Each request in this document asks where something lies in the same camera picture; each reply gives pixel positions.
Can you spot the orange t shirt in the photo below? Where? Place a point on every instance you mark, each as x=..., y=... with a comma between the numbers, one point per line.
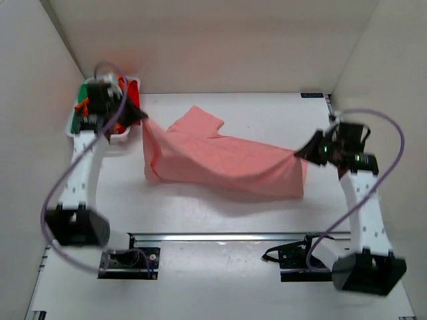
x=82, y=107

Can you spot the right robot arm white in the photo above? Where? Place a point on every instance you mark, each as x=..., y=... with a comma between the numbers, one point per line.
x=355, y=250

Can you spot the green t shirt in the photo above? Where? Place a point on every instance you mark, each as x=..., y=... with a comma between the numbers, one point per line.
x=82, y=94

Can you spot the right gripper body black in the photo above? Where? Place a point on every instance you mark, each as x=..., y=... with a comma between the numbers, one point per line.
x=321, y=148

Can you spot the red t shirt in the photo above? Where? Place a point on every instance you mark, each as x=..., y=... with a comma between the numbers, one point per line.
x=133, y=95

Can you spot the pink t shirt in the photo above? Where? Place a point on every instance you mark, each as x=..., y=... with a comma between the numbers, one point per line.
x=192, y=150

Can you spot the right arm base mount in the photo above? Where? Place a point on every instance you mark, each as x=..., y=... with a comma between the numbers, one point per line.
x=291, y=258

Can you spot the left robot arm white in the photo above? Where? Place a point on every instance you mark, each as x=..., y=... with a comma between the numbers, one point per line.
x=74, y=221

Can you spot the blue table label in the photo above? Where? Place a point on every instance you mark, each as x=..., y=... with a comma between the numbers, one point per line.
x=312, y=95

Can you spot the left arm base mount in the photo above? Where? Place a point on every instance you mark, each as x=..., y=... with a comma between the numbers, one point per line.
x=139, y=262

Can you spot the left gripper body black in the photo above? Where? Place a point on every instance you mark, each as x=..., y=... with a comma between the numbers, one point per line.
x=129, y=113

